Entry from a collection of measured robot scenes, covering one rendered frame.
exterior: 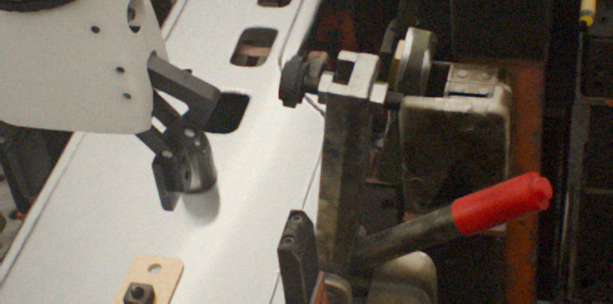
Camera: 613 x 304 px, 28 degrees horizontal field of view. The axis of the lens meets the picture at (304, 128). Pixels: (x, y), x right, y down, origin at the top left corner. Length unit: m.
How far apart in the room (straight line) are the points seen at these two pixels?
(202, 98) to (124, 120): 0.05
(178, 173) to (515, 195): 0.20
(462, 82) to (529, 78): 0.07
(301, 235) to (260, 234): 0.28
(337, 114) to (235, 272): 0.23
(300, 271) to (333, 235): 0.12
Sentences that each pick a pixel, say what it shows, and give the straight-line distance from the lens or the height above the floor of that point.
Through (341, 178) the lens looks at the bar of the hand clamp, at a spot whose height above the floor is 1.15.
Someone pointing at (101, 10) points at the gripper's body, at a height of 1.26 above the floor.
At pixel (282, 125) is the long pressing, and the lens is 0.94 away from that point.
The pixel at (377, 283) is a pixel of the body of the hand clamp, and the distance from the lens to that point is 0.75.
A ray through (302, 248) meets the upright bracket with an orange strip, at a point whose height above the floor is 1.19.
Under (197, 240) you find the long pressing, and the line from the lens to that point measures 0.86.
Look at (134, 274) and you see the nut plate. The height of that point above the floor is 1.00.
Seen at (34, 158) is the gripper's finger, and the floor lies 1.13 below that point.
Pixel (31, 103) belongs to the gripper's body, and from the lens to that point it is 0.69.
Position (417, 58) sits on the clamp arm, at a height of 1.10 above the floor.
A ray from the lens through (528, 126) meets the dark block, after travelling 0.94.
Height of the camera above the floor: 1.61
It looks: 41 degrees down
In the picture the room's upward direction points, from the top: 8 degrees counter-clockwise
